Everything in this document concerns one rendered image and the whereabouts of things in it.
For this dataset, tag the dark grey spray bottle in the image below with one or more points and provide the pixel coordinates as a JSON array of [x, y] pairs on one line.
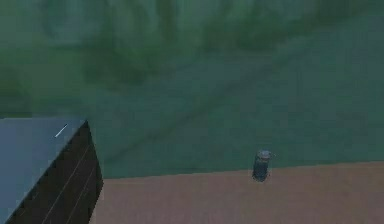
[[260, 166]]

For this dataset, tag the white pen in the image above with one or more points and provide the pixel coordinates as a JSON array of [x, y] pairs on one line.
[[61, 130]]

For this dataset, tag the black chest of drawers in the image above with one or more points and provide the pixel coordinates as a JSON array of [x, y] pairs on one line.
[[40, 173]]

